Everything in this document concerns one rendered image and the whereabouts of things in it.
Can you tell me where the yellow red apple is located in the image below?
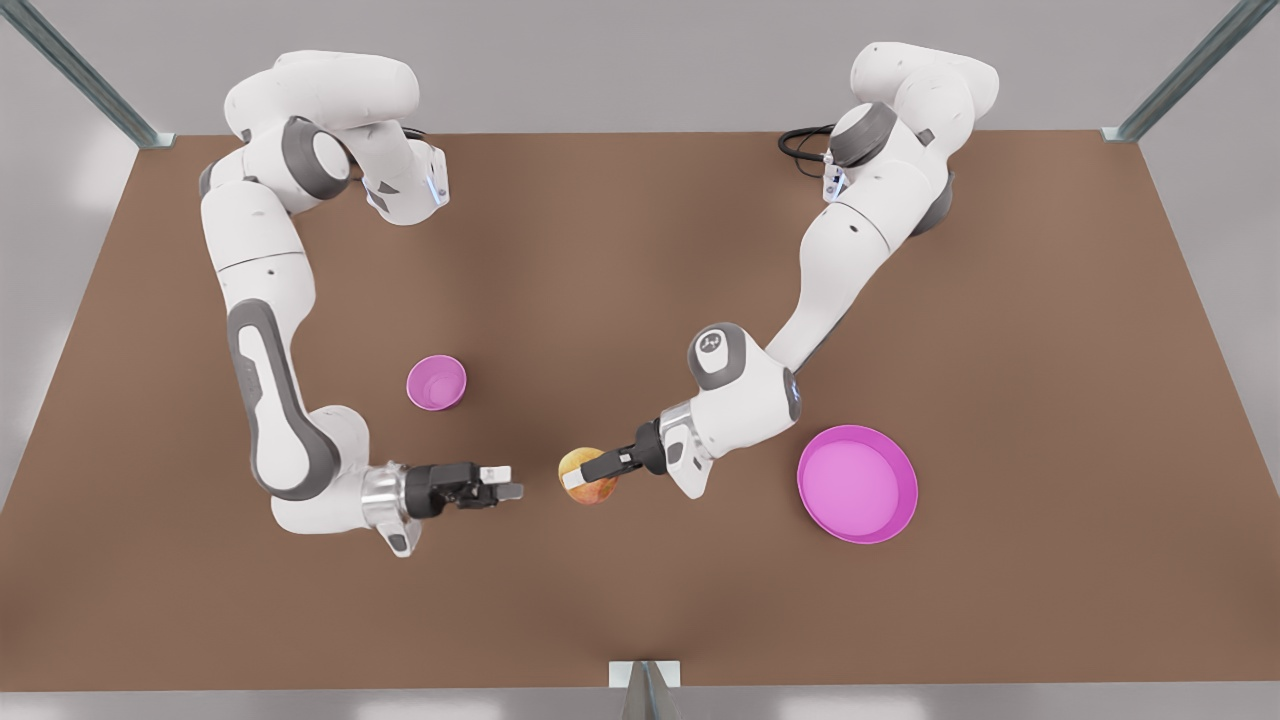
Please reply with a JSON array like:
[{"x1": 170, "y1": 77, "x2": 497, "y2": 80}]
[{"x1": 558, "y1": 447, "x2": 620, "y2": 506}]

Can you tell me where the pink bowl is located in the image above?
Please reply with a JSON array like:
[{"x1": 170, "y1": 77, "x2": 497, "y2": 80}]
[{"x1": 406, "y1": 354, "x2": 468, "y2": 412}]

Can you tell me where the pink plate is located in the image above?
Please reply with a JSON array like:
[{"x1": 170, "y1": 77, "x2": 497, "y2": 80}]
[{"x1": 796, "y1": 424, "x2": 919, "y2": 546}]

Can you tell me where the silver frame post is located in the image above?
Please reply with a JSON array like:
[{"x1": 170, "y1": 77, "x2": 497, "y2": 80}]
[
  {"x1": 609, "y1": 660, "x2": 682, "y2": 720},
  {"x1": 1100, "y1": 0, "x2": 1280, "y2": 144},
  {"x1": 0, "y1": 0, "x2": 177, "y2": 151}
]

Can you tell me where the black cable loop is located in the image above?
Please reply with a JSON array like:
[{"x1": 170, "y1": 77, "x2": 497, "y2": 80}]
[{"x1": 777, "y1": 124, "x2": 837, "y2": 183}]

